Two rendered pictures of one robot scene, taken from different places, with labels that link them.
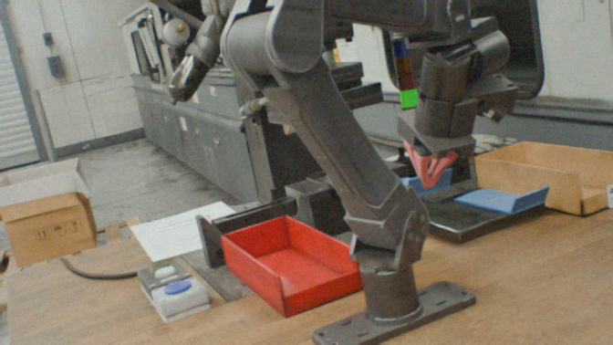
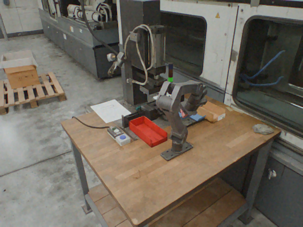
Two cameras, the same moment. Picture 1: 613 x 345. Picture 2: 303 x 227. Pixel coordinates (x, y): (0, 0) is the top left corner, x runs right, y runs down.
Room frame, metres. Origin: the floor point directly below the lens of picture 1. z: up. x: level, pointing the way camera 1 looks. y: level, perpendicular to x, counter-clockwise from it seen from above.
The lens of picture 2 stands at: (-0.21, 0.31, 1.75)
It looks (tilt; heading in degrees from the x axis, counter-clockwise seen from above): 30 degrees down; 347
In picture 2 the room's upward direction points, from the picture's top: 1 degrees counter-clockwise
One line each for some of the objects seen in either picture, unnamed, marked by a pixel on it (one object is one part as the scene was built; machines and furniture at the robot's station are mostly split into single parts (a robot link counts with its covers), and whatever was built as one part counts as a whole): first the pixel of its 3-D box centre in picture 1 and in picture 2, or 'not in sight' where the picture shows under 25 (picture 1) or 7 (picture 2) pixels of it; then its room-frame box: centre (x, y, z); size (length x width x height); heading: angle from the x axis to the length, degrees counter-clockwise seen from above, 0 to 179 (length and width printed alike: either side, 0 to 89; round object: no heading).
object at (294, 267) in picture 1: (285, 260); (147, 130); (0.96, 0.05, 0.93); 0.25 x 0.12 x 0.06; 22
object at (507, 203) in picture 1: (499, 193); (194, 114); (1.06, -0.31, 0.93); 0.15 x 0.07 x 0.03; 24
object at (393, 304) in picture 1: (389, 290); (177, 145); (0.76, -0.07, 0.94); 0.20 x 0.07 x 0.08; 112
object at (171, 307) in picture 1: (182, 307); (123, 141); (0.93, 0.21, 0.90); 0.07 x 0.07 x 0.06; 22
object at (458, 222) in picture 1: (471, 213); (187, 117); (1.07, -0.26, 0.91); 0.17 x 0.16 x 0.02; 112
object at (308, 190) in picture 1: (346, 178); (156, 104); (1.19, -0.07, 0.98); 0.20 x 0.10 x 0.01; 112
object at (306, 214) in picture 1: (349, 200); (156, 109); (1.19, -0.07, 0.94); 0.20 x 0.10 x 0.07; 112
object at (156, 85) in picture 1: (147, 53); (49, 5); (7.11, 1.35, 1.21); 0.86 x 0.10 x 0.79; 19
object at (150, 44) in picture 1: (153, 47); (53, 4); (6.64, 1.19, 1.27); 0.23 x 0.18 x 0.38; 109
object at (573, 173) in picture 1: (552, 177); (205, 109); (1.11, -0.41, 0.93); 0.25 x 0.13 x 0.08; 22
